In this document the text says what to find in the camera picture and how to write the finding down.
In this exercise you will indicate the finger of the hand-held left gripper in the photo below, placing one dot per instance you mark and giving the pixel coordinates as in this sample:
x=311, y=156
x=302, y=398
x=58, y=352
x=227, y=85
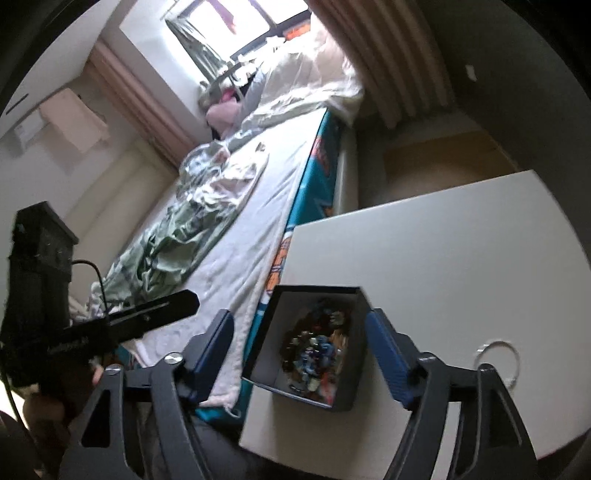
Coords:
x=157, y=314

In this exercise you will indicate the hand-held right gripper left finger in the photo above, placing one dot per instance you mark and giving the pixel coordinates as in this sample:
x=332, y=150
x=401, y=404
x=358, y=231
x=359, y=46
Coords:
x=212, y=346

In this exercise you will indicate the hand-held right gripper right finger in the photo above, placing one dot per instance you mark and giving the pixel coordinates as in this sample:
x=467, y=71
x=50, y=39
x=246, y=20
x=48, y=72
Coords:
x=388, y=360

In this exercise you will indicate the pile of mixed jewelry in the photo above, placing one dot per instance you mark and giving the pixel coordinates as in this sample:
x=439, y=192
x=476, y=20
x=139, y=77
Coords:
x=314, y=350

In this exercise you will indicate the black cardboard box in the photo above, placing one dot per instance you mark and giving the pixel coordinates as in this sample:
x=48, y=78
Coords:
x=323, y=401

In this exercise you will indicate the person's left hand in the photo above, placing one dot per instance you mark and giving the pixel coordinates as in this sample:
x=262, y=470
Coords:
x=44, y=408

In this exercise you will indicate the green crumpled quilt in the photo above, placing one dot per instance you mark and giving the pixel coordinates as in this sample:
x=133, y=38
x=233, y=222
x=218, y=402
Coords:
x=171, y=244

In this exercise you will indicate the white fleece blanket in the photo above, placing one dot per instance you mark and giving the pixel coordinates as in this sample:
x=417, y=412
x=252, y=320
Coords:
x=240, y=254

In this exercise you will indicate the white low table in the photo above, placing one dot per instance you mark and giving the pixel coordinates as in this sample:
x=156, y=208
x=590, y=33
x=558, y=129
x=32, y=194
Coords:
x=438, y=254

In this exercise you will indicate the cream padded headboard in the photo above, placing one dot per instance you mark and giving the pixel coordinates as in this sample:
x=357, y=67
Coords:
x=115, y=184

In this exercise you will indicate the beige hanging towel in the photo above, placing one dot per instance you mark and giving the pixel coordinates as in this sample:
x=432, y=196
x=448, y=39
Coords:
x=74, y=120

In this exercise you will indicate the bed with teal printed sheet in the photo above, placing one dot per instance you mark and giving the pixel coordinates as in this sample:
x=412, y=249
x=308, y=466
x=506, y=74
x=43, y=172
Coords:
x=300, y=203

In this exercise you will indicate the narrow peach curtain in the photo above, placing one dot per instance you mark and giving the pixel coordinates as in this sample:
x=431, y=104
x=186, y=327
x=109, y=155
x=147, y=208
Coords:
x=138, y=101

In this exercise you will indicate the pink plush toy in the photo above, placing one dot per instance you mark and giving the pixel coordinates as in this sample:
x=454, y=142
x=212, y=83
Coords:
x=221, y=115

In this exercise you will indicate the green plush toy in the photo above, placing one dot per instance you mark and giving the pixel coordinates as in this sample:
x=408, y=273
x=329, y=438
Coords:
x=207, y=92

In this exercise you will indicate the hanging green garment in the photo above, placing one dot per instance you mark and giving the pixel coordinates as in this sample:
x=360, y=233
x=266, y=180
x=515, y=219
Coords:
x=198, y=46

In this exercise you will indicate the white duvet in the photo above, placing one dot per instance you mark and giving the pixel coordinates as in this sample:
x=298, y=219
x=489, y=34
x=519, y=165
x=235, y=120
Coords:
x=300, y=83

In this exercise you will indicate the wide peach curtain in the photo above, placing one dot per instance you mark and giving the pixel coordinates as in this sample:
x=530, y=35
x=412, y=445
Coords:
x=392, y=60

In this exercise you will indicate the hanging pink garment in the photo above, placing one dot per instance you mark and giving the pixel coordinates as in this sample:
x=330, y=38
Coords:
x=226, y=14

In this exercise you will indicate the dark framed window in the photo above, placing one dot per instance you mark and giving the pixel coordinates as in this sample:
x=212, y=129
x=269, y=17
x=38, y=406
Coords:
x=258, y=18

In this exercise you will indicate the orange object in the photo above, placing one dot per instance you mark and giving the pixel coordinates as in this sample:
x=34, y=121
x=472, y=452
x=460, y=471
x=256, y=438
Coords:
x=298, y=32

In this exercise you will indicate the white wall socket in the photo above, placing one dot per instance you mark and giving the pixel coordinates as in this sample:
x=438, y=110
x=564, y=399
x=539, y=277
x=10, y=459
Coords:
x=471, y=72

